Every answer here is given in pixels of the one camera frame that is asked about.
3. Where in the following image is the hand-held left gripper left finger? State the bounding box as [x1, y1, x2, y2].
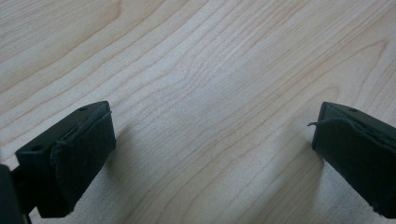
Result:
[14, 100, 117, 219]

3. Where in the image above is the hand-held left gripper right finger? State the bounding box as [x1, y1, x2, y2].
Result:
[307, 101, 396, 219]

